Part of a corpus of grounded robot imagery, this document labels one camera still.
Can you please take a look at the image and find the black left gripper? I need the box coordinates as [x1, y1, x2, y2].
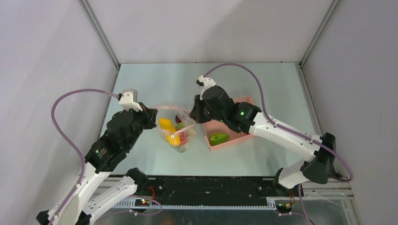
[124, 101, 157, 150]

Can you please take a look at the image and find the pink perforated plastic basket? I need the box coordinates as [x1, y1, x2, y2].
[202, 96, 258, 152]

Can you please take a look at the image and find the green leafy lettuce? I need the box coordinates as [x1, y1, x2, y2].
[175, 122, 185, 131]

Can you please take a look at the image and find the clear zip top bag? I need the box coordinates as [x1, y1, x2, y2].
[153, 103, 196, 153]

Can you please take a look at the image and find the red bell pepper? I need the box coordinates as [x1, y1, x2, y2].
[178, 132, 188, 146]

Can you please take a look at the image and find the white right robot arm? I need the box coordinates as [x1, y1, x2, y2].
[189, 85, 335, 196]

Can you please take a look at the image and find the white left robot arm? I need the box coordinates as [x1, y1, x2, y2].
[36, 106, 158, 225]

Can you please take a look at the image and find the green bell pepper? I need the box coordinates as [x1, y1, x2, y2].
[208, 133, 229, 146]

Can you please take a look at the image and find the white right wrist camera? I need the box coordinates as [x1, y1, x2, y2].
[197, 75, 216, 100]

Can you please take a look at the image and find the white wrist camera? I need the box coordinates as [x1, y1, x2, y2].
[197, 75, 216, 100]
[118, 89, 143, 112]

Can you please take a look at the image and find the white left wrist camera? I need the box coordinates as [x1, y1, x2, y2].
[118, 89, 143, 112]

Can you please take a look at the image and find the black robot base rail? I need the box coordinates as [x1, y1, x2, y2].
[102, 175, 312, 209]

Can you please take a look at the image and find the left aluminium frame post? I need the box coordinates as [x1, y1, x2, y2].
[78, 0, 121, 70]

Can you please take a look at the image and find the aluminium frame post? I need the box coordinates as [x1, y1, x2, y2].
[299, 0, 341, 68]
[78, 0, 121, 70]

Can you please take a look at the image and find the right aluminium frame post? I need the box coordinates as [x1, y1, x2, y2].
[299, 0, 341, 68]

